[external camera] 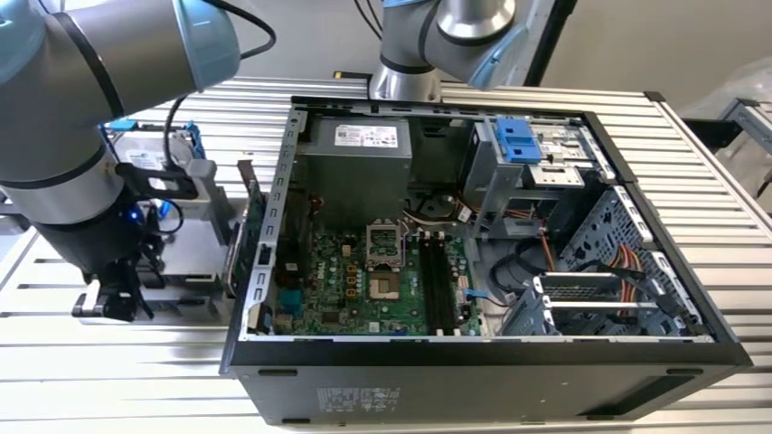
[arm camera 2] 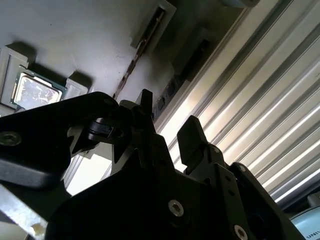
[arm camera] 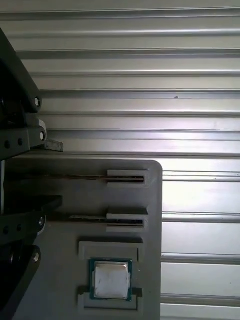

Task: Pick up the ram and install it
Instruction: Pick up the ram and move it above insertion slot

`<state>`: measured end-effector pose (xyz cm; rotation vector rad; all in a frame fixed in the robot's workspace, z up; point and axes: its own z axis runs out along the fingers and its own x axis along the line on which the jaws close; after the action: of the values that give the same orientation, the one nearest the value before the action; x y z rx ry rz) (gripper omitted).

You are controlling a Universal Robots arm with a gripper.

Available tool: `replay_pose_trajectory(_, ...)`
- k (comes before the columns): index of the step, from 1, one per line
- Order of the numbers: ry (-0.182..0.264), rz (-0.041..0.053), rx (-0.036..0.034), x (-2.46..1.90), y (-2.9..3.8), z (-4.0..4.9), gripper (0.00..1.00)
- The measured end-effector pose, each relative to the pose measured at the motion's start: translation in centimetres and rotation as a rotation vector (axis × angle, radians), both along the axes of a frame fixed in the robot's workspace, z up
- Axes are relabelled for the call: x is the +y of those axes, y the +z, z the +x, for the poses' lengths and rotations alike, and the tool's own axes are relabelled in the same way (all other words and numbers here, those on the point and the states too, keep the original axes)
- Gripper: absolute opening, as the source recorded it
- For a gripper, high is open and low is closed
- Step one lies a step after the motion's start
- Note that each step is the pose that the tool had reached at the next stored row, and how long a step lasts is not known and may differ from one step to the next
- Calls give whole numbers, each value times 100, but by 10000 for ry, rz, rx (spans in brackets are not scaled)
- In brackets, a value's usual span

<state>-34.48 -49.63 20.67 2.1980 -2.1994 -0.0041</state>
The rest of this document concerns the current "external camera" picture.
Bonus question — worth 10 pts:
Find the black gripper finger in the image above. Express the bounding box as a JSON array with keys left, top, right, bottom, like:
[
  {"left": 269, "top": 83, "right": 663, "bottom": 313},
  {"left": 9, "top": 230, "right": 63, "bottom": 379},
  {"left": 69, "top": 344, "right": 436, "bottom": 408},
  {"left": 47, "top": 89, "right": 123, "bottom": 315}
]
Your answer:
[
  {"left": 137, "top": 266, "right": 165, "bottom": 320},
  {"left": 100, "top": 259, "right": 141, "bottom": 323}
]

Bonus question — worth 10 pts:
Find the grey parts rack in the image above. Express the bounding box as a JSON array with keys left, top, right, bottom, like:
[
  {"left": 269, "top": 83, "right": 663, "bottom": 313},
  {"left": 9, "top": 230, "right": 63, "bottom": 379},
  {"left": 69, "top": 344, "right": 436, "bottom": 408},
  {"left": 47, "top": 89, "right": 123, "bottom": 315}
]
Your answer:
[{"left": 77, "top": 157, "right": 255, "bottom": 327}]

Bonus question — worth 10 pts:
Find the green graphics card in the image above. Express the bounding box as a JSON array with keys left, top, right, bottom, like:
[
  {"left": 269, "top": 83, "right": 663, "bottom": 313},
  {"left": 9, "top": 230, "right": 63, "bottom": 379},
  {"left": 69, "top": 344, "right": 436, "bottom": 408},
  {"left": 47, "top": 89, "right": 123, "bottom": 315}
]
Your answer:
[{"left": 220, "top": 158, "right": 271, "bottom": 299}]

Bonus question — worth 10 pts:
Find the hard disk in blue carrier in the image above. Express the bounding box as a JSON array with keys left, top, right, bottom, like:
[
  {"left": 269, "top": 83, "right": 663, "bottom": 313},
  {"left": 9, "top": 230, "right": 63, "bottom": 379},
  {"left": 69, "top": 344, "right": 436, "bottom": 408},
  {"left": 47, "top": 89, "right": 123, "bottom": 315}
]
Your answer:
[{"left": 99, "top": 118, "right": 204, "bottom": 182}]

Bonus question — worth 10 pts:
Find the metal socket cover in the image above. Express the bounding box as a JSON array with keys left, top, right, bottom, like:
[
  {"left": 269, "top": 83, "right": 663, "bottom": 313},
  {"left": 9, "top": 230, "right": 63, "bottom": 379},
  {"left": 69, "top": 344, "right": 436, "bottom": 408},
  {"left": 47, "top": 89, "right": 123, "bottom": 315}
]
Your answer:
[{"left": 364, "top": 219, "right": 404, "bottom": 269}]

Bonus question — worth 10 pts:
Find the CPU socket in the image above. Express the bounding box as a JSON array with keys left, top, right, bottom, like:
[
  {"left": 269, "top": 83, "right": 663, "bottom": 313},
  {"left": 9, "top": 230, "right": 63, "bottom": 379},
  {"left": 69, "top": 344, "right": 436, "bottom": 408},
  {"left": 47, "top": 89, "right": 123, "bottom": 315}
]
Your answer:
[{"left": 367, "top": 269, "right": 405, "bottom": 302}]

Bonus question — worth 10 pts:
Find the grey power supply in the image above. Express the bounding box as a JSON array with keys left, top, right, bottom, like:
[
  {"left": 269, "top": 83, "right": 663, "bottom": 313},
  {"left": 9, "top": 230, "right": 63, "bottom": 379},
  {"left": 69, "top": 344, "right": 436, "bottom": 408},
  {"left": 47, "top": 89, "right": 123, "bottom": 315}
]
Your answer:
[{"left": 295, "top": 115, "right": 415, "bottom": 227}]

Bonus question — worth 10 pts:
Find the green motherboard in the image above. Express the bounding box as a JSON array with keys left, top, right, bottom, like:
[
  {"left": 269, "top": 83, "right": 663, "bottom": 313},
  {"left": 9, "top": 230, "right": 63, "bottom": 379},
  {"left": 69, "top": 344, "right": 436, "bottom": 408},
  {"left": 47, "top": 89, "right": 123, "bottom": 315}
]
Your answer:
[{"left": 273, "top": 225, "right": 487, "bottom": 338}]

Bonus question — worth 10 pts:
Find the black round fan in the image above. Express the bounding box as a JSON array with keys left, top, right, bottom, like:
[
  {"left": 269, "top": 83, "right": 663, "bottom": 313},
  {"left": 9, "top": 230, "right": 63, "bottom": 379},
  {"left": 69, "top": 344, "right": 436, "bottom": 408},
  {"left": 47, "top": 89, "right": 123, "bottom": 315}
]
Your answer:
[{"left": 415, "top": 193, "right": 460, "bottom": 222}]

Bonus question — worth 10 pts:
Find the black open PC case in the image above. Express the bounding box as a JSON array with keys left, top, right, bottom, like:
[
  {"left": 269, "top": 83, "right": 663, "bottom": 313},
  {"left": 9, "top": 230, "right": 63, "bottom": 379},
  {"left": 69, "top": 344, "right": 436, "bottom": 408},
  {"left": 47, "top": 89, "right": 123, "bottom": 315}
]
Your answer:
[{"left": 220, "top": 92, "right": 755, "bottom": 426}]

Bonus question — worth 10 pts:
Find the blue plastic bay latch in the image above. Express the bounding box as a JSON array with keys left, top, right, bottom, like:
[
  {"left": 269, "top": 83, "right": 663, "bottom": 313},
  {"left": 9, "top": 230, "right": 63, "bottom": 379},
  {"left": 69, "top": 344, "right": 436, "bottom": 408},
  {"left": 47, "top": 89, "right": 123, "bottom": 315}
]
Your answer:
[{"left": 493, "top": 116, "right": 539, "bottom": 165}]

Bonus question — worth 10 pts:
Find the silver metal drive cage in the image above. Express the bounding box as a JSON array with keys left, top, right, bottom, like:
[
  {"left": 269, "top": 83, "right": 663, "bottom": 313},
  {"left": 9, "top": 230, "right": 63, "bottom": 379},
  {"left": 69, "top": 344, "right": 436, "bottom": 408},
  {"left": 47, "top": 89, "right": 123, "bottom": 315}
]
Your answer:
[{"left": 463, "top": 115, "right": 604, "bottom": 241}]

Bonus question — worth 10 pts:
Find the perforated metal disk bay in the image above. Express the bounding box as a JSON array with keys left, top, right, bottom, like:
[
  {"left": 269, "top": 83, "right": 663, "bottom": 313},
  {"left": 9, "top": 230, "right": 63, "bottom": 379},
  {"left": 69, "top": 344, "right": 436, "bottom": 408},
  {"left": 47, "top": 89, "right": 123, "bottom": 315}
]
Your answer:
[{"left": 500, "top": 184, "right": 707, "bottom": 338}]

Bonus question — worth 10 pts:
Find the clear plastic sheet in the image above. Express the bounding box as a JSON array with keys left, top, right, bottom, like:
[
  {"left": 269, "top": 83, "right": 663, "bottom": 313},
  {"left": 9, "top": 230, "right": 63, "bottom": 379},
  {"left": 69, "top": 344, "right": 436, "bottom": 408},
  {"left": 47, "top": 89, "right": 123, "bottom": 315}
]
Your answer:
[{"left": 687, "top": 58, "right": 772, "bottom": 123}]

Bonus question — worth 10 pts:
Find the blue camera cable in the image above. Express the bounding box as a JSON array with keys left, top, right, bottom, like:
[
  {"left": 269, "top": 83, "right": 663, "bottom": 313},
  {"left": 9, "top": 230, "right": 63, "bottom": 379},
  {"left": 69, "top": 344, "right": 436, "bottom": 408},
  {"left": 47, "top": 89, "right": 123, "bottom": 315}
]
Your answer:
[{"left": 143, "top": 198, "right": 184, "bottom": 236}]

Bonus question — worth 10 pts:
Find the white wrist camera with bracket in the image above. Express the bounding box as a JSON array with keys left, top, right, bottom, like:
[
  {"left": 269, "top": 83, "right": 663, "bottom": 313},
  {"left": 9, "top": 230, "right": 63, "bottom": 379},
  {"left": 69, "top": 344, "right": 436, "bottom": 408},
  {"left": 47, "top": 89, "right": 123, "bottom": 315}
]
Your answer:
[{"left": 115, "top": 161, "right": 201, "bottom": 201}]

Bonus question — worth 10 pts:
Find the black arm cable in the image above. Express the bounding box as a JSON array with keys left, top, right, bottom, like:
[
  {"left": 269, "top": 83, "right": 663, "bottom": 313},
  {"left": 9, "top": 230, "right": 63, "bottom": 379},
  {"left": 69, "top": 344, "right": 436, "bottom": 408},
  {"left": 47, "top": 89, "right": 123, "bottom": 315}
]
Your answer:
[{"left": 161, "top": 0, "right": 279, "bottom": 173}]

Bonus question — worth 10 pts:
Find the thin orange wire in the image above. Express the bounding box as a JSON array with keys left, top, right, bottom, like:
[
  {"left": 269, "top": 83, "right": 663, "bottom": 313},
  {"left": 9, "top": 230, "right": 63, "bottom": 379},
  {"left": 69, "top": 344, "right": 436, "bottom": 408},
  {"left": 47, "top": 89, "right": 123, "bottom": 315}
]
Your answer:
[{"left": 537, "top": 225, "right": 556, "bottom": 273}]

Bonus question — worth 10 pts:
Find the orange yellow red wire bundle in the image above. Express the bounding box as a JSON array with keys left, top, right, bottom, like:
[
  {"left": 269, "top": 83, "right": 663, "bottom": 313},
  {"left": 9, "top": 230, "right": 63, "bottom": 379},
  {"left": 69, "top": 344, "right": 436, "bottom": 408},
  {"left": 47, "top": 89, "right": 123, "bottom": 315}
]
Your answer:
[{"left": 608, "top": 246, "right": 645, "bottom": 305}]

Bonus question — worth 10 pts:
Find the black upright post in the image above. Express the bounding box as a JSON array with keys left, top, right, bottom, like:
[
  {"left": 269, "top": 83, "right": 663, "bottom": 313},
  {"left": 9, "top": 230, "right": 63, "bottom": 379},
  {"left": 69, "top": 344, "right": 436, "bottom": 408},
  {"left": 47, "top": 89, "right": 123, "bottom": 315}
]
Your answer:
[{"left": 523, "top": 0, "right": 577, "bottom": 88}]

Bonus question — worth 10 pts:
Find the aluminium frame rack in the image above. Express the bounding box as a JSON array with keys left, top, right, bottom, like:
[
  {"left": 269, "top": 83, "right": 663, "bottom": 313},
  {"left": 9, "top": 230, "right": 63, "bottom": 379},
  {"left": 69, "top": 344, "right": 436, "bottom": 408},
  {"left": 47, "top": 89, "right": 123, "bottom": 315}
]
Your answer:
[{"left": 720, "top": 97, "right": 772, "bottom": 200}]

